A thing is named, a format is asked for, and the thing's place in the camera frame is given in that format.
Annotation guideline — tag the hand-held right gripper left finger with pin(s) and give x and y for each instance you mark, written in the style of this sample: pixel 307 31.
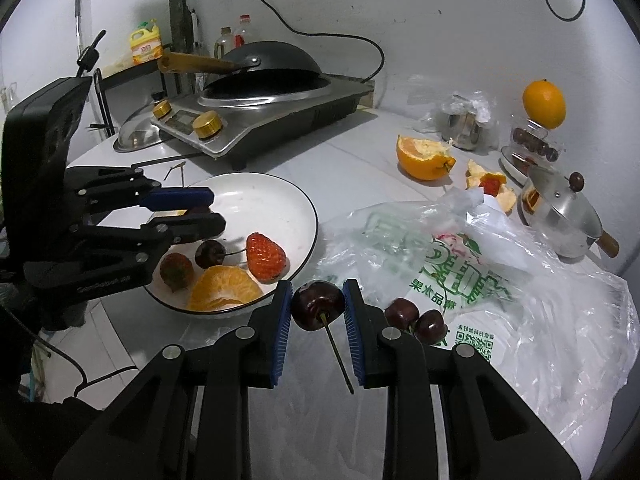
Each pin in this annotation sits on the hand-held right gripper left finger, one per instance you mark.
pixel 280 330

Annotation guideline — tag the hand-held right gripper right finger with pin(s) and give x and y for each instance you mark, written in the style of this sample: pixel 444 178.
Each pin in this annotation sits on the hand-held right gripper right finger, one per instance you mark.
pixel 352 330

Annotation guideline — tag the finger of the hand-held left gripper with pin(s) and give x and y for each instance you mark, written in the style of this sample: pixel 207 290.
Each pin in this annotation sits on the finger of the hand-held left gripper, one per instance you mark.
pixel 195 226
pixel 180 197

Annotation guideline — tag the dark red cherry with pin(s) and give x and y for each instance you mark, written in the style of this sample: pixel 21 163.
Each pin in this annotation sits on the dark red cherry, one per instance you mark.
pixel 400 312
pixel 431 326
pixel 209 255
pixel 315 305

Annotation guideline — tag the dark strawberry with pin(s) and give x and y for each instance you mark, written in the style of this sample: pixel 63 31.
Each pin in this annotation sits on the dark strawberry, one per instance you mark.
pixel 176 271

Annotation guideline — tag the large orange segment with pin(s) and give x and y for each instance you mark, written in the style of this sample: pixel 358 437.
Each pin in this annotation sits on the large orange segment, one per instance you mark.
pixel 227 282

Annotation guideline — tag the white plate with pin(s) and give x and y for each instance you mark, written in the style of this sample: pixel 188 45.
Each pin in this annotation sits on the white plate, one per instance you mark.
pixel 260 205

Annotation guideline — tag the small orange segment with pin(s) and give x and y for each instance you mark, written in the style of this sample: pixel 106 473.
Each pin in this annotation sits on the small orange segment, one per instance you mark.
pixel 215 306

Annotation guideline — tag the red strawberry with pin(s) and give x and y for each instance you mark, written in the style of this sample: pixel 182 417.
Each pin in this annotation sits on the red strawberry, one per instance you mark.
pixel 265 257

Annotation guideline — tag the clear printed plastic bag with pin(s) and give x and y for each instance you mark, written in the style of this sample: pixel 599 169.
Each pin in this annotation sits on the clear printed plastic bag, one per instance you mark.
pixel 550 310

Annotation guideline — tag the thin black stick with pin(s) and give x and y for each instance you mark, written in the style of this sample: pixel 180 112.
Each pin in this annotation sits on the thin black stick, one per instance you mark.
pixel 152 162

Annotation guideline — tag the steel pot lid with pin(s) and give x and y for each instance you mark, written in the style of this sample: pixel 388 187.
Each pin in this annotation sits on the steel pot lid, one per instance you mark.
pixel 135 132

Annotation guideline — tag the steel induction cooker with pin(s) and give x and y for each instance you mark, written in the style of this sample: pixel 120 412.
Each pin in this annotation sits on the steel induction cooker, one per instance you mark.
pixel 280 115

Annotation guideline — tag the yellow dish soap bottle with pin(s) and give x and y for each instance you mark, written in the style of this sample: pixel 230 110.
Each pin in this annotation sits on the yellow dish soap bottle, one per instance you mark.
pixel 146 42

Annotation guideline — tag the black wok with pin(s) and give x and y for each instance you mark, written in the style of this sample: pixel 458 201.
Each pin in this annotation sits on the black wok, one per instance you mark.
pixel 270 62

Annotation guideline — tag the red cap bottle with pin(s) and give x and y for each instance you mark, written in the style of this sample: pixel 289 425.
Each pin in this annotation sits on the red cap bottle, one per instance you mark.
pixel 242 30

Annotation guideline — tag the half peeled orange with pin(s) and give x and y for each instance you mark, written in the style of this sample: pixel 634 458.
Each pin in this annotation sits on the half peeled orange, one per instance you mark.
pixel 420 157

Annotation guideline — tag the orange peel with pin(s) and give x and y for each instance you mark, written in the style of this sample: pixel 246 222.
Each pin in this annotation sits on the orange peel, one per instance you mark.
pixel 505 197

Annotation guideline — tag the red fruit piece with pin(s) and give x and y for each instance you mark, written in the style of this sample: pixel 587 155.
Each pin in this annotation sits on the red fruit piece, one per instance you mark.
pixel 492 183

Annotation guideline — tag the small steel pot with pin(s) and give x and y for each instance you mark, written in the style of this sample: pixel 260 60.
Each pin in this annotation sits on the small steel pot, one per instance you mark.
pixel 560 215

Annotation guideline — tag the clear plastic wrap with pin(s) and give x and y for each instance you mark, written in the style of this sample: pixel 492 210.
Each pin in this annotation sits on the clear plastic wrap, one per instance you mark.
pixel 430 95

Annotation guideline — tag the clear glass container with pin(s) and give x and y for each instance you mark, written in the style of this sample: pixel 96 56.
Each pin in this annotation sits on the clear glass container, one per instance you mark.
pixel 530 147

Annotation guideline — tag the whole orange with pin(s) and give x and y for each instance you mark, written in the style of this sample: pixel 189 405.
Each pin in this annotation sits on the whole orange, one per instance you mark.
pixel 544 104

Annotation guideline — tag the dark vertical post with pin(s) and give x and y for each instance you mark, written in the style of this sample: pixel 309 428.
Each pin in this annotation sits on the dark vertical post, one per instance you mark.
pixel 177 25

